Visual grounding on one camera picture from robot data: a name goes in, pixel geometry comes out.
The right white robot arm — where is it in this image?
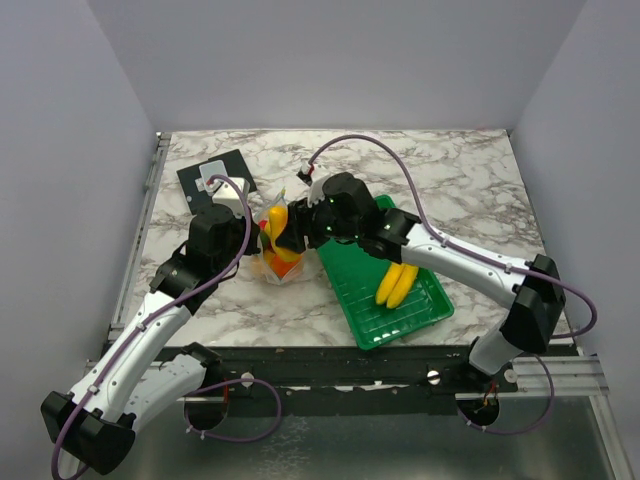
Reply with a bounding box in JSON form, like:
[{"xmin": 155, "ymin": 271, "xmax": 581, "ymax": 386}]
[{"xmin": 274, "ymin": 173, "xmax": 566, "ymax": 391}]

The orange peach with leaf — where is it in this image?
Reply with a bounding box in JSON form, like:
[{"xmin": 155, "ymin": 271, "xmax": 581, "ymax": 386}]
[{"xmin": 250, "ymin": 259, "xmax": 271, "ymax": 281}]

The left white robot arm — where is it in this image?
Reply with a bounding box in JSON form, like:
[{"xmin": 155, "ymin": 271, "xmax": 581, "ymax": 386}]
[{"xmin": 41, "ymin": 201, "xmax": 257, "ymax": 479}]

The yellow banana bunch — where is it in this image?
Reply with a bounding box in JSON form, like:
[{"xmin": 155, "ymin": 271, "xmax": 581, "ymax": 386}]
[{"xmin": 375, "ymin": 263, "xmax": 419, "ymax": 309}]

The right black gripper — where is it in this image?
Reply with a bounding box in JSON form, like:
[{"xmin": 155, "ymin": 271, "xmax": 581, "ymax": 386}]
[{"xmin": 278, "ymin": 188, "xmax": 361, "ymax": 253}]

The yellow orange mango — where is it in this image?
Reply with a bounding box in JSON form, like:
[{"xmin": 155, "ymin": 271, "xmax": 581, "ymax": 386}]
[{"xmin": 267, "ymin": 205, "xmax": 301, "ymax": 262}]

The clear zip top bag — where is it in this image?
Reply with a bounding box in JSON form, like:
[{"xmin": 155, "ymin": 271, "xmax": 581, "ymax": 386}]
[{"xmin": 250, "ymin": 188, "xmax": 304, "ymax": 285}]

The green plastic tray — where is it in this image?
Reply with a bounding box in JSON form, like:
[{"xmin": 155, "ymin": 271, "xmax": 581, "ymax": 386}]
[{"xmin": 314, "ymin": 194, "xmax": 455, "ymax": 352}]

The red apple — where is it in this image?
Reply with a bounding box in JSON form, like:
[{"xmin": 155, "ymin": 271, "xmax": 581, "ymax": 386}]
[{"xmin": 260, "ymin": 222, "xmax": 270, "ymax": 241}]

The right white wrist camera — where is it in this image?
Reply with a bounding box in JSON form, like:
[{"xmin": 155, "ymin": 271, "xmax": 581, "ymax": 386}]
[{"xmin": 297, "ymin": 166, "xmax": 330, "ymax": 207}]

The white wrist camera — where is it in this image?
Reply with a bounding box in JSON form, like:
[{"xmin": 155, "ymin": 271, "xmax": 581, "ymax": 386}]
[
  {"xmin": 205, "ymin": 177, "xmax": 250, "ymax": 209},
  {"xmin": 297, "ymin": 166, "xmax": 330, "ymax": 207}
]

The orange fruit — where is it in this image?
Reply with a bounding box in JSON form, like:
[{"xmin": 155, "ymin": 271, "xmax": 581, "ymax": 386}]
[{"xmin": 269, "ymin": 256, "xmax": 298, "ymax": 280}]

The black network box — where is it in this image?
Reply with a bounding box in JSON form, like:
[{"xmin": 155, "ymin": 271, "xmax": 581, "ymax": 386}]
[{"xmin": 177, "ymin": 149, "xmax": 257, "ymax": 215}]

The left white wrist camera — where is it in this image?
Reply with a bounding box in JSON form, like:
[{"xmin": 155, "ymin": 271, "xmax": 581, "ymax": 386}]
[{"xmin": 205, "ymin": 177, "xmax": 250, "ymax": 209}]

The white grey small router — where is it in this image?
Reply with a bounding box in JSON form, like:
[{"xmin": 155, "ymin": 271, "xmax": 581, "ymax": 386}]
[{"xmin": 199, "ymin": 160, "xmax": 227, "ymax": 183}]

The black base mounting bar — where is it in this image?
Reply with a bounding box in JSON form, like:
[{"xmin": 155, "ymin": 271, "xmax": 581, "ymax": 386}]
[{"xmin": 156, "ymin": 343, "xmax": 516, "ymax": 416}]

